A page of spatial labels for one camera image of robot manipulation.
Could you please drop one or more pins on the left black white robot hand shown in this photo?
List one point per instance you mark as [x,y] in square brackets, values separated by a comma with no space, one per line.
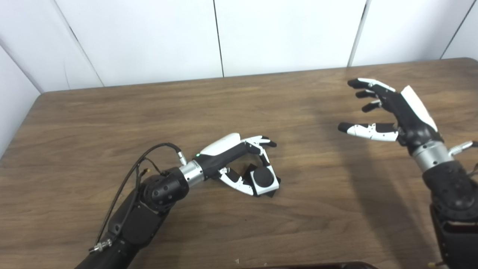
[220,157]

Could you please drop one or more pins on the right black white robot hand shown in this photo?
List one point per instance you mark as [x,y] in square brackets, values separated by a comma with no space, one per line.
[407,112]

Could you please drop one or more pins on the black peg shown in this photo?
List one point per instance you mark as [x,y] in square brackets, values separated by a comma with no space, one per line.
[263,176]

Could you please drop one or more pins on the white square piece with hole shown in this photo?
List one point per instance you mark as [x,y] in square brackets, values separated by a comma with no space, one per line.
[274,185]

